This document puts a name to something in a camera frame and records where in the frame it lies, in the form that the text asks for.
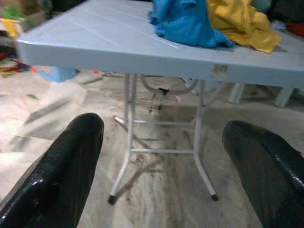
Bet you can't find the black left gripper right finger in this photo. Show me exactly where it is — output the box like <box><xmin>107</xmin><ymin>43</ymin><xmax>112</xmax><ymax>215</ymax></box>
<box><xmin>222</xmin><ymin>120</ymin><xmax>304</xmax><ymax>228</ymax></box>

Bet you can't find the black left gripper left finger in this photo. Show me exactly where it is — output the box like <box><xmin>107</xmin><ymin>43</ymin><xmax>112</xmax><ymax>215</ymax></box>
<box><xmin>0</xmin><ymin>113</ymin><xmax>105</xmax><ymax>228</ymax></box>

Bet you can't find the blue cloth garment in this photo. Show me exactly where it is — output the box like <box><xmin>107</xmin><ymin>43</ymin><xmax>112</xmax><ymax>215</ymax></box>
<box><xmin>148</xmin><ymin>0</ymin><xmax>236</xmax><ymax>49</ymax></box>

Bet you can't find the small white plastic table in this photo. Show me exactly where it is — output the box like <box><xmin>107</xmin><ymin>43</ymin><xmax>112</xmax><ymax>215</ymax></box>
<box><xmin>228</xmin><ymin>82</ymin><xmax>296</xmax><ymax>107</ymax></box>

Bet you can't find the light blue plastic box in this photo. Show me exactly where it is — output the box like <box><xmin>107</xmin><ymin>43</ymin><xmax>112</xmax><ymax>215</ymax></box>
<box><xmin>38</xmin><ymin>66</ymin><xmax>78</xmax><ymax>83</ymax></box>

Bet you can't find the white folding table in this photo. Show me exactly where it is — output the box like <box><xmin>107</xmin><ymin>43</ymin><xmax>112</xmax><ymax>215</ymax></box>
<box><xmin>16</xmin><ymin>0</ymin><xmax>304</xmax><ymax>205</ymax></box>

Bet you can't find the red cushion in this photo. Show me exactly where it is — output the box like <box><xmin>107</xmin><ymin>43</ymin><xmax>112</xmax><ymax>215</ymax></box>
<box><xmin>285</xmin><ymin>22</ymin><xmax>304</xmax><ymax>36</ymax></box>

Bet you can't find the yellow crumpled cloth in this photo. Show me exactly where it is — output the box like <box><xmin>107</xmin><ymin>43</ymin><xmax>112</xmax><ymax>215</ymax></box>
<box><xmin>206</xmin><ymin>0</ymin><xmax>282</xmax><ymax>54</ymax></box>

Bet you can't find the green toy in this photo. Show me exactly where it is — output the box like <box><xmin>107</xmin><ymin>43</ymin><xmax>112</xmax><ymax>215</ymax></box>
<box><xmin>1</xmin><ymin>4</ymin><xmax>24</xmax><ymax>20</ymax></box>

